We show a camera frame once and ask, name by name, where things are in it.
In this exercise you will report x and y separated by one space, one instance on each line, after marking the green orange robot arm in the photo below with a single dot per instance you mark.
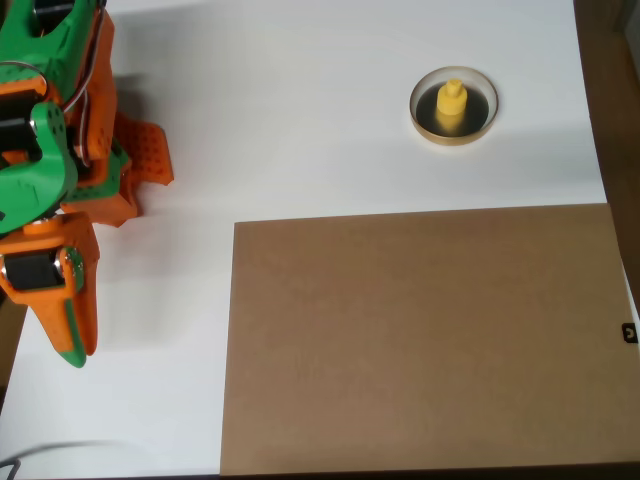
30 180

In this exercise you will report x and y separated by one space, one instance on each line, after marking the orange gripper black servo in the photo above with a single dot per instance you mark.
37 272

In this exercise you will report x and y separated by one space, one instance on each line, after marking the brown cardboard sheet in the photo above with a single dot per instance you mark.
425 325

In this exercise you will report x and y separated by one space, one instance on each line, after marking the small yellow plastic piece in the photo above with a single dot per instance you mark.
450 102

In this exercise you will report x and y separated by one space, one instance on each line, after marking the round dish gold rim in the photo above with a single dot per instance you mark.
452 140

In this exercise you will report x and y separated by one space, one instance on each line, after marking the orange perforated arm base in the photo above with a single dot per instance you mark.
150 150

